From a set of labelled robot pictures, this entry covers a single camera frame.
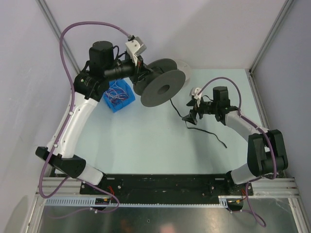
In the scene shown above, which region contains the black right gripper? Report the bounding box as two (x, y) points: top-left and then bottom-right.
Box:
(182, 97), (219, 125)

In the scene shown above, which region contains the black filament spool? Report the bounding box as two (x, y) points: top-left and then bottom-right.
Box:
(133, 58), (186, 107)

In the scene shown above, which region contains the black cable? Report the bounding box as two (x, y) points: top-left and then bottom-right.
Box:
(169, 98), (228, 149)

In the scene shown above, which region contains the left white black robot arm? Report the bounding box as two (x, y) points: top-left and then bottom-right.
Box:
(35, 37), (152, 194)

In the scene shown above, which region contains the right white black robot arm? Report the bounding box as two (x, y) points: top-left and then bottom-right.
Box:
(182, 86), (288, 195)

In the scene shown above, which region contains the blue plastic bin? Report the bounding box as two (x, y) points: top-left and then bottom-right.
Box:
(103, 79), (136, 113)

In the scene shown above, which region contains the white perforated filament spool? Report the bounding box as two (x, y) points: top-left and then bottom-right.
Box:
(175, 60), (192, 86)

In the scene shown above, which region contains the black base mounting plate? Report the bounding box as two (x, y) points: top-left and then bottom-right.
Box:
(79, 173), (254, 205)

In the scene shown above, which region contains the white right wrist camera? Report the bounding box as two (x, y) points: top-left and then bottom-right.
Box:
(190, 87), (202, 107)

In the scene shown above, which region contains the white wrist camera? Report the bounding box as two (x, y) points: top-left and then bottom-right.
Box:
(190, 87), (202, 107)
(125, 36), (147, 66)

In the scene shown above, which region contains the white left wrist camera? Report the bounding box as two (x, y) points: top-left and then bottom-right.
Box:
(125, 36), (147, 66)

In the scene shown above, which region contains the bundle of thin wires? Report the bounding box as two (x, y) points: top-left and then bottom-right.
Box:
(105, 81), (131, 105)

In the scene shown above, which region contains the aluminium frame post right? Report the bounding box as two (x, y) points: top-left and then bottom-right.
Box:
(249, 0), (296, 73)

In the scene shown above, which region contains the aluminium frame post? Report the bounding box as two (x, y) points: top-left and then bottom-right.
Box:
(249, 0), (296, 73)
(36, 0), (80, 74)

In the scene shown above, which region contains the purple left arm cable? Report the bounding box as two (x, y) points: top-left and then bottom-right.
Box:
(38, 21), (134, 219)

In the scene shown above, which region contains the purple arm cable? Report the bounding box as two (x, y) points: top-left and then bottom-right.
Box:
(196, 77), (279, 228)
(38, 21), (134, 219)

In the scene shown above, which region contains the grey slotted cable duct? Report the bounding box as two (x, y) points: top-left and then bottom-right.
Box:
(45, 196), (242, 208)

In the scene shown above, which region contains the aluminium frame post left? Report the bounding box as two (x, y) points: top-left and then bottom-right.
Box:
(36, 0), (80, 74)

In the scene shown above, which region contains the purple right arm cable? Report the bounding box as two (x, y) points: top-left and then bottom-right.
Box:
(196, 77), (279, 228)

